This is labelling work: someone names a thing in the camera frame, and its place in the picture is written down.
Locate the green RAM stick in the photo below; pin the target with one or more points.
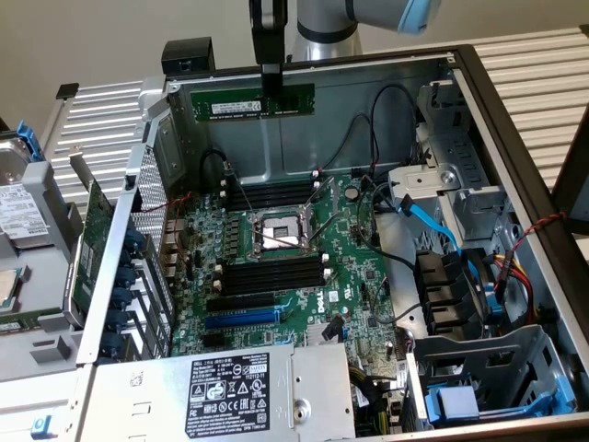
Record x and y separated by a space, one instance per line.
230 108
18 324

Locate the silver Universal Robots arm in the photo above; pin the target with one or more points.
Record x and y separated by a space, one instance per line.
322 32

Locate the RAM slot white clips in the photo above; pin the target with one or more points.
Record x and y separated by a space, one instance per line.
276 195
276 262
276 277
276 184

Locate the black box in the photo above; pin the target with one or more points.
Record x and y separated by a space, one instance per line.
188 57

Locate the open metal PC case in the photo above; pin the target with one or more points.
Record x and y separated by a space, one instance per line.
359 101

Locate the thin metal locking lever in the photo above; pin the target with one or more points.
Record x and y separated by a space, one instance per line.
322 189
324 229
241 191

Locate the round coin battery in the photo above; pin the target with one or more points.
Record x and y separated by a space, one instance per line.
352 192

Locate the metal CPU socket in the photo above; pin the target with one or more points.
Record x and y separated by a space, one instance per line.
280 228

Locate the black table end cap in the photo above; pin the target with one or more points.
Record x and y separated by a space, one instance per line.
67 90

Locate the metal rear port block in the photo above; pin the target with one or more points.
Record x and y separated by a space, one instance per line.
175 248

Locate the metal disk bay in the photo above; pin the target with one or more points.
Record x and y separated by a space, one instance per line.
465 152

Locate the blue card retention clip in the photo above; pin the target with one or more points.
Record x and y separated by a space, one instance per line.
118 320
125 277
122 298
127 258
134 239
111 344

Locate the green Dell motherboard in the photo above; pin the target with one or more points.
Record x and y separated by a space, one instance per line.
354 276

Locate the long black expansion slot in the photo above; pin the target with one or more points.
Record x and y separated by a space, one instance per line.
239 302

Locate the green graphics card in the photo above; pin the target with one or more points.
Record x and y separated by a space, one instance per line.
94 239

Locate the blue expansion slot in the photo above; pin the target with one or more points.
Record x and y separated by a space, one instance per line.
239 318

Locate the silver chipset heatsink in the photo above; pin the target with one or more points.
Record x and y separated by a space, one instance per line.
315 335

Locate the short black expansion slot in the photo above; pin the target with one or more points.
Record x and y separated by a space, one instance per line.
214 340

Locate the silver hard disk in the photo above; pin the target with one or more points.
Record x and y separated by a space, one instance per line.
18 212

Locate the black case fan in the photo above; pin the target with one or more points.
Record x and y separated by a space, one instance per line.
442 294

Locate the grey parts rack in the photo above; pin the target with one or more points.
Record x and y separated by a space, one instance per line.
41 276

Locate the dark panel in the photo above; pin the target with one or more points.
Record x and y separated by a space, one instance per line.
575 175

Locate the blue plastic latch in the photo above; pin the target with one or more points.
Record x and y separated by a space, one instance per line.
493 304

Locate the silver CPU chip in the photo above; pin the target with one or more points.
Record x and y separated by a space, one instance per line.
7 290

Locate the silver power supply unit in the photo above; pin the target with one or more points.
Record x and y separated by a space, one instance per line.
147 391

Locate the grey disk bay cage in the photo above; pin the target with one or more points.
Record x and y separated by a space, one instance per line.
483 350

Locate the blue disk caddy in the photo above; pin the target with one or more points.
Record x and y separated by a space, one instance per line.
455 400

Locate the blue case latch button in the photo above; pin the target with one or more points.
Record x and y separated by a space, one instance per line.
42 426

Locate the blue disk bracket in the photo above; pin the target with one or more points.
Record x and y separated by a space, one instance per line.
31 138

